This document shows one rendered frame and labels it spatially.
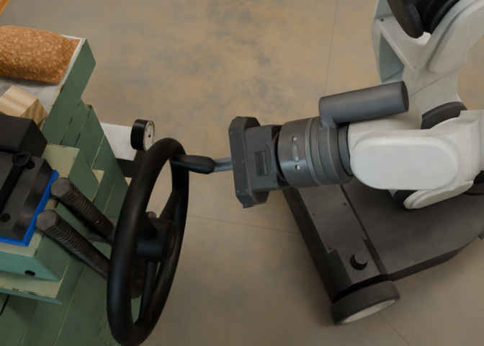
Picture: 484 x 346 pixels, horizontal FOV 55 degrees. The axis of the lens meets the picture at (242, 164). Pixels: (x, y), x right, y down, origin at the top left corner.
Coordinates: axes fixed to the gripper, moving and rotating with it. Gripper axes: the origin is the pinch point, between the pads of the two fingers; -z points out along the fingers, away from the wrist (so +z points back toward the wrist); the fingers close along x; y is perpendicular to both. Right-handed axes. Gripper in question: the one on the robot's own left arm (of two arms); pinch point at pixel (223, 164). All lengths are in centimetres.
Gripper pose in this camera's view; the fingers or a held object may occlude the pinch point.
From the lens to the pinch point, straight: 66.5
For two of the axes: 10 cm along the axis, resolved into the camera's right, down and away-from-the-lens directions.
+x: -1.2, -9.9, 0.3
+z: 8.5, -1.2, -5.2
